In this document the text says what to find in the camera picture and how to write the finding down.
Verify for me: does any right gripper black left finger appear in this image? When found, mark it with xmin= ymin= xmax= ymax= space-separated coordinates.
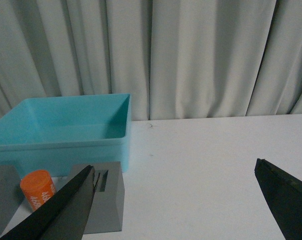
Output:
xmin=1 ymin=165 xmax=95 ymax=240

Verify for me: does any orange cylinder with white numbers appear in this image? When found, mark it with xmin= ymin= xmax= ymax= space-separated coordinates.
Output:
xmin=20 ymin=170 xmax=57 ymax=211

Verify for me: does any white pleated curtain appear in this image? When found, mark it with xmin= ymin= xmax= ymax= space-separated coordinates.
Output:
xmin=0 ymin=0 xmax=302 ymax=120

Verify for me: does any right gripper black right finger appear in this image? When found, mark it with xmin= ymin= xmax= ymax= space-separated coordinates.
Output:
xmin=254 ymin=159 xmax=302 ymax=240

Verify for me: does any gray block with square hole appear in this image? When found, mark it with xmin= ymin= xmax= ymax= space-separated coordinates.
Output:
xmin=84 ymin=161 xmax=125 ymax=235

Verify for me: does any light blue plastic box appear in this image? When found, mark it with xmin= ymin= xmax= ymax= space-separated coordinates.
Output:
xmin=0 ymin=93 xmax=131 ymax=177

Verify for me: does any gray block with round hole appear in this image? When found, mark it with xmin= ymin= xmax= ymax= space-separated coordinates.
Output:
xmin=0 ymin=165 xmax=19 ymax=235

